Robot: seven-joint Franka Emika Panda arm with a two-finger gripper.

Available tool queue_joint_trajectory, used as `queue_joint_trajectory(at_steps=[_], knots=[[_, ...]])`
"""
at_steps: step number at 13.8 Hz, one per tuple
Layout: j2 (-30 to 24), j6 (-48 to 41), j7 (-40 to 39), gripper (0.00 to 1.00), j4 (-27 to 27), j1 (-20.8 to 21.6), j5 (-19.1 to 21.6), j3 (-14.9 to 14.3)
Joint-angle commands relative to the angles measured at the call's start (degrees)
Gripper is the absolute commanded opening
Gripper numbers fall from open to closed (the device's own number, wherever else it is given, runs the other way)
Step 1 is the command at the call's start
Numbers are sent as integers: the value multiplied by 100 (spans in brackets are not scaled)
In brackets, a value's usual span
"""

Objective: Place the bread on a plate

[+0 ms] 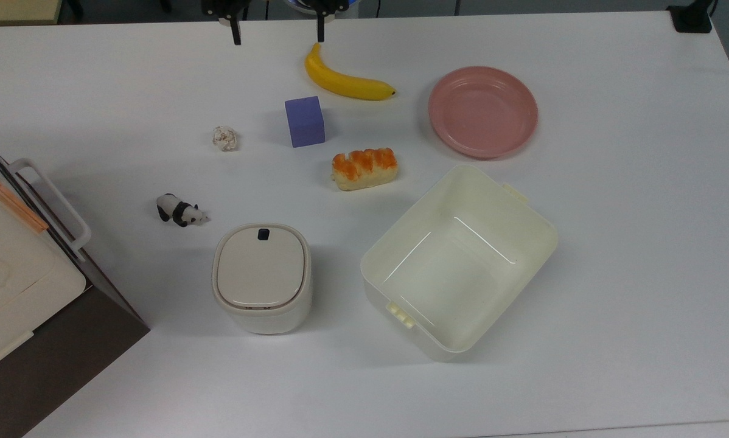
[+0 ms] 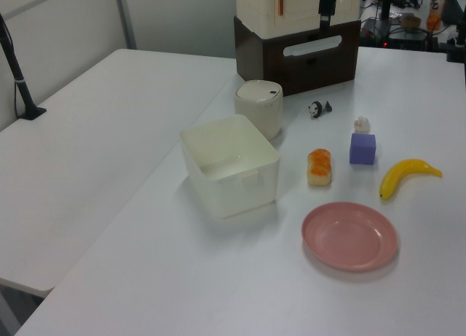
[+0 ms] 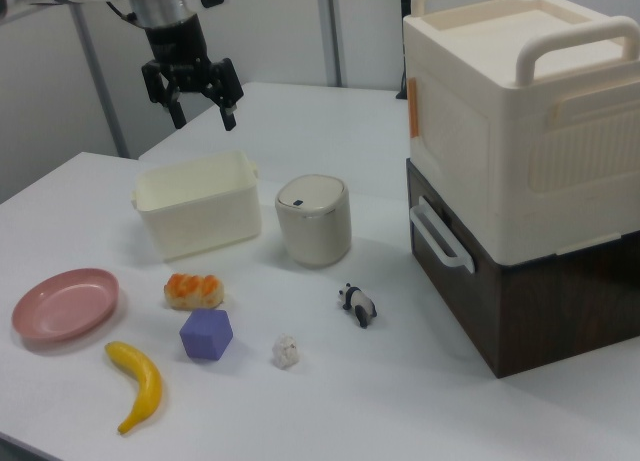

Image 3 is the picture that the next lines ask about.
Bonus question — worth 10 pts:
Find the pink plate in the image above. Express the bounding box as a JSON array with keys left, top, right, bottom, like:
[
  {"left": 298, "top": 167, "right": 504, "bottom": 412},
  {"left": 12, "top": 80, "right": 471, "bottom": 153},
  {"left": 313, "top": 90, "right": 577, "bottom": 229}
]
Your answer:
[{"left": 11, "top": 267, "right": 121, "bottom": 343}]

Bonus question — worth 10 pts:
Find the grey slanted partition post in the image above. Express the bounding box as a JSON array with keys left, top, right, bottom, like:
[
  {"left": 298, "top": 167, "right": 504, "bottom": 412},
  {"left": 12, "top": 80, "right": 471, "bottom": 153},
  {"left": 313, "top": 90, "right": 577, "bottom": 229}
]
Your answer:
[{"left": 69, "top": 3, "right": 139, "bottom": 160}]

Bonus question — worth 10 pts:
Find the panda figurine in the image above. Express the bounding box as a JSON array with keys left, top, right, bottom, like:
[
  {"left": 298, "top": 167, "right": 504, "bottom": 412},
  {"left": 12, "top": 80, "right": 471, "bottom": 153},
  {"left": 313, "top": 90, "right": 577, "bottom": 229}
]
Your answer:
[{"left": 337, "top": 282, "right": 379, "bottom": 329}]

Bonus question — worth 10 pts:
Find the purple cube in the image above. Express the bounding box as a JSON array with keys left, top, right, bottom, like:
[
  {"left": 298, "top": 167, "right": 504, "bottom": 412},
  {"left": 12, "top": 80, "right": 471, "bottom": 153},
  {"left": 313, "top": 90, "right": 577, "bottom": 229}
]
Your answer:
[{"left": 179, "top": 308, "right": 235, "bottom": 362}]

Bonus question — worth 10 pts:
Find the small white crumpled lump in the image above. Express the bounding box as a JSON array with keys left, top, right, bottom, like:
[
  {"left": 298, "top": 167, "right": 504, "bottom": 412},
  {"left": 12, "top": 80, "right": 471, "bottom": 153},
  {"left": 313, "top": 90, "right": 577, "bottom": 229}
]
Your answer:
[{"left": 271, "top": 333, "right": 301, "bottom": 370}]

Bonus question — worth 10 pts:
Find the dark brown wooden drawer box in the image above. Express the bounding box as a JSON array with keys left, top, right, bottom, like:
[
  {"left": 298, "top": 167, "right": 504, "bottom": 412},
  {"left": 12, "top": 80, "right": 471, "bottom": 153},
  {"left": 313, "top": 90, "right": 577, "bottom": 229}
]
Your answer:
[{"left": 405, "top": 158, "right": 640, "bottom": 380}]

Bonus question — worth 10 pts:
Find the small beige trash can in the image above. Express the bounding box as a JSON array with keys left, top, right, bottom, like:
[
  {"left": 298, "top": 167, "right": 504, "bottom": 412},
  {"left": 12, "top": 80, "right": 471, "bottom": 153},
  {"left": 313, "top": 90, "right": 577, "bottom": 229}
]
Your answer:
[{"left": 274, "top": 174, "right": 352, "bottom": 269}]

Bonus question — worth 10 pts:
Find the yellow banana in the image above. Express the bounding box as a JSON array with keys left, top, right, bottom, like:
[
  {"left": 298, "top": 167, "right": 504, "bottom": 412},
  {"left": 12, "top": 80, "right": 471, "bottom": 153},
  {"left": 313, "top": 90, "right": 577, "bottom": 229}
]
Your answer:
[{"left": 103, "top": 340, "right": 164, "bottom": 436}]

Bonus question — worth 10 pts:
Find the grey upright partition post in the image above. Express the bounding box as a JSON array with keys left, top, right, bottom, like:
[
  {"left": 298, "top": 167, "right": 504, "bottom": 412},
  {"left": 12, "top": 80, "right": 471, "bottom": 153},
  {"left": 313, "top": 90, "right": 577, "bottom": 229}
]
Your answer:
[{"left": 324, "top": 0, "right": 347, "bottom": 88}]

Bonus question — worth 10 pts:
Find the black cable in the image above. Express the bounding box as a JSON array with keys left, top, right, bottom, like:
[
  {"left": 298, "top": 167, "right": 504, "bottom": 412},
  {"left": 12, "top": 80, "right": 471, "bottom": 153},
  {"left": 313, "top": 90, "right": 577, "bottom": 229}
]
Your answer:
[{"left": 395, "top": 0, "right": 414, "bottom": 101}]

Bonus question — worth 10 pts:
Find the orange glazed bread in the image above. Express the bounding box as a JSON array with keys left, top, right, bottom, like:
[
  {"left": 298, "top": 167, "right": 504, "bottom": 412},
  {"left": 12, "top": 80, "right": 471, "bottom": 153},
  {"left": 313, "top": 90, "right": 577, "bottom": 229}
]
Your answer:
[{"left": 163, "top": 273, "right": 226, "bottom": 312}]

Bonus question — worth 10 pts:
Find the cream plastic basket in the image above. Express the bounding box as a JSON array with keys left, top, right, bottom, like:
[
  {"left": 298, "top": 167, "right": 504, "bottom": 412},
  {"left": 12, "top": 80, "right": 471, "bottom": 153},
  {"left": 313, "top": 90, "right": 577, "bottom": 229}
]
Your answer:
[{"left": 130, "top": 150, "right": 263, "bottom": 262}]

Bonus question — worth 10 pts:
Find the cream storage box with handles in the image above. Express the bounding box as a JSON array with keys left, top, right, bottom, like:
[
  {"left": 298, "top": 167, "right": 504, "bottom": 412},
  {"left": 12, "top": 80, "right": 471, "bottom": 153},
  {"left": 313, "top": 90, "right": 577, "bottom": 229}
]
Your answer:
[{"left": 402, "top": 0, "right": 640, "bottom": 268}]

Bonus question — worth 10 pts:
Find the white drawer handle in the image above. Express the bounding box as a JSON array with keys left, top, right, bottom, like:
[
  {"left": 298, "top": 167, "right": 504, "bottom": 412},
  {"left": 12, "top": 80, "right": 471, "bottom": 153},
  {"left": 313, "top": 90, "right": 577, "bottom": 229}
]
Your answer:
[{"left": 409, "top": 195, "right": 476, "bottom": 274}]

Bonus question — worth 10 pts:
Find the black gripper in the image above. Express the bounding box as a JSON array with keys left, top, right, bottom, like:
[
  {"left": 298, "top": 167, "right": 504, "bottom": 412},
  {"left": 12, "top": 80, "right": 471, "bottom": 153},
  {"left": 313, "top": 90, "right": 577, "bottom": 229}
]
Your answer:
[{"left": 141, "top": 14, "right": 246, "bottom": 132}]

